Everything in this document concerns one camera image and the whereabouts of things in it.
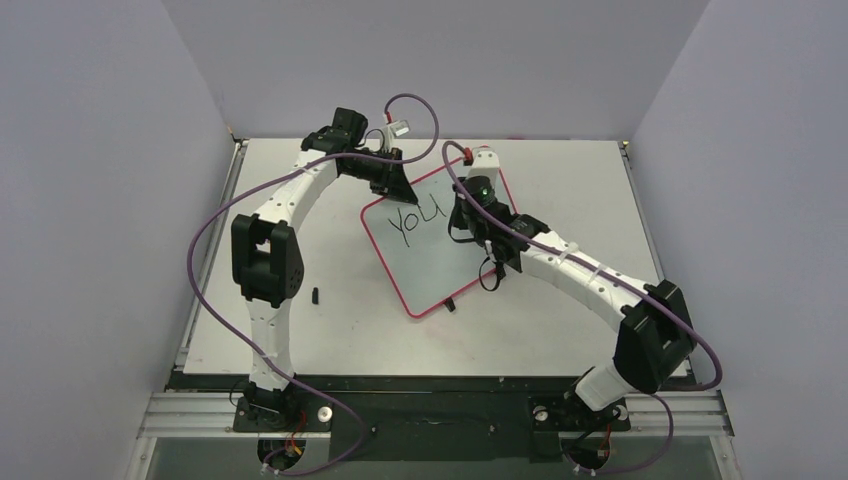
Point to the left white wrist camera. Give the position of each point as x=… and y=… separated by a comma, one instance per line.
x=396, y=128

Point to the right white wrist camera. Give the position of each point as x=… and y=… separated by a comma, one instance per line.
x=483, y=162

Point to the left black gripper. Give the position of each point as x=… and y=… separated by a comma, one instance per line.
x=393, y=182

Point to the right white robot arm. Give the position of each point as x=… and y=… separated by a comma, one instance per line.
x=650, y=321

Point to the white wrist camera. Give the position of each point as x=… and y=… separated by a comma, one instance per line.
x=396, y=128
x=483, y=162

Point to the aluminium frame rail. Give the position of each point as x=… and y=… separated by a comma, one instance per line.
x=215, y=415

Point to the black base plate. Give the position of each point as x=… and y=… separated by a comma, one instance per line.
x=591, y=444

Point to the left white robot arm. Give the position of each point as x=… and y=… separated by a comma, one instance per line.
x=267, y=262

